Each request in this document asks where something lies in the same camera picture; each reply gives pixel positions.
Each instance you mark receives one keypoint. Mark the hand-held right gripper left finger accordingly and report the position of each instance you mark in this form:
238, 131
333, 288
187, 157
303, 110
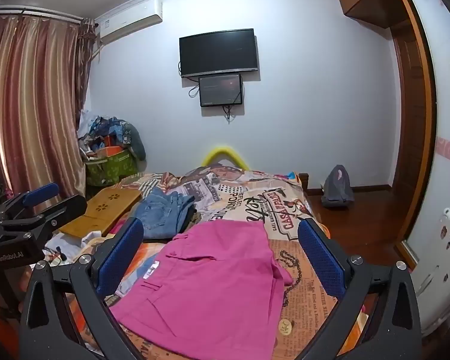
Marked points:
119, 255

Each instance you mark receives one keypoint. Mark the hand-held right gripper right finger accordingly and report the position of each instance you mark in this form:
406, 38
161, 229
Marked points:
320, 255

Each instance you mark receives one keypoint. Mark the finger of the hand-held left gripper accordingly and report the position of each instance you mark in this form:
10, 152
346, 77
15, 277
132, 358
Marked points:
33, 197
56, 210

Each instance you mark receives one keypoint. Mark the pink pants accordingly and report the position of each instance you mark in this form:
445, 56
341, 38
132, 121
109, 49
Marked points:
210, 281

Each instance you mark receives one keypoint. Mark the wooden lap desk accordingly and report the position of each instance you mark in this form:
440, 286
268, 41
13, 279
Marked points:
101, 210

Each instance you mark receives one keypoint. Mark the blue denim jeans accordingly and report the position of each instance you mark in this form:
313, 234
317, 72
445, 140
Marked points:
165, 213

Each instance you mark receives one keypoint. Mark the printed bed blanket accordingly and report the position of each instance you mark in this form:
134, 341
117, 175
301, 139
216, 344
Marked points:
255, 232

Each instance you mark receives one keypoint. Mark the grey bag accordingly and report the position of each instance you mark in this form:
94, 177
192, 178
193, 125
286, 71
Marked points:
336, 187

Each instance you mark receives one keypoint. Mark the green storage bag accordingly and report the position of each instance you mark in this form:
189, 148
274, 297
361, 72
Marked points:
110, 167

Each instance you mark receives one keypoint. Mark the striped pink curtain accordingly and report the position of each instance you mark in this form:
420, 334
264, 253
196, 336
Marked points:
33, 108

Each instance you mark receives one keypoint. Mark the pile of clothes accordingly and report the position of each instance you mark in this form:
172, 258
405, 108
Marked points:
108, 133

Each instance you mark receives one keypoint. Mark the white radiator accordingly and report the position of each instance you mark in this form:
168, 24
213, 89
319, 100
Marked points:
440, 266

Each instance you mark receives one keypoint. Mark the yellow foam hoop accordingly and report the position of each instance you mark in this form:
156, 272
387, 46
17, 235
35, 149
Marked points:
227, 155

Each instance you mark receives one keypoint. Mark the white air conditioner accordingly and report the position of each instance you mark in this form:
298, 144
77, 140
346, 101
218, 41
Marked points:
129, 20

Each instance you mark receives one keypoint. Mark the wooden door frame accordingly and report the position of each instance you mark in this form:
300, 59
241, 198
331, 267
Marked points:
416, 127

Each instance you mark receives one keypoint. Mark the small wall monitor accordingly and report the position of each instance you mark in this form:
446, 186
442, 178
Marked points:
220, 90

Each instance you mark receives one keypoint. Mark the wall television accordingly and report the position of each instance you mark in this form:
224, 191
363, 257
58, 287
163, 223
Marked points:
218, 52

